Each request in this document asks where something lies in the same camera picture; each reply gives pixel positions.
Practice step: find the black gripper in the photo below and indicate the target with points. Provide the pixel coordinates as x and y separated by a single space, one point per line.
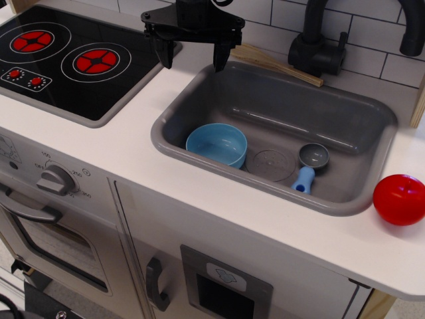
193 21

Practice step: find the grey spoon blue handle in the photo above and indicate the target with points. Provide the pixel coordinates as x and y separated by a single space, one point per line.
312 157

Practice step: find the light blue bowl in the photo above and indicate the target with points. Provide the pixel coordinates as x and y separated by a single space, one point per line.
219 142

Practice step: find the grey plastic sink basin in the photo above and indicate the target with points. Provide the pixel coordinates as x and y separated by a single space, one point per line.
278 115

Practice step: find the wooden spatula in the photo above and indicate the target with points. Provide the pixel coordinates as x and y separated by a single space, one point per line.
251 54

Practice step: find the black toy stovetop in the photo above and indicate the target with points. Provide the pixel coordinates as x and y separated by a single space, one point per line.
79 68

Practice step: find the black faucet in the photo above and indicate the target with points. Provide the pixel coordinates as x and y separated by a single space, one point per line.
336 34

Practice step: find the grey oven knob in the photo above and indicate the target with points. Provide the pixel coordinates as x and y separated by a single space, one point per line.
56 180

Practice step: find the toy oven door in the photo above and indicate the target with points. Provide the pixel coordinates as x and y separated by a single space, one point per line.
81 252

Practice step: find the grey dispenser panel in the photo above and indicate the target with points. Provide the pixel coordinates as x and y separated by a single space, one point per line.
222 291

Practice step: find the red toy apple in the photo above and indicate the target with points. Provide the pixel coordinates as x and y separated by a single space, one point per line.
399 199

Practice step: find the grey oven door handle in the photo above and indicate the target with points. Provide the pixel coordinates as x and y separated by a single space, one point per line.
45 214

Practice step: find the grey cabinet door handle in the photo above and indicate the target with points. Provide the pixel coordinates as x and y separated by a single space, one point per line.
158 299

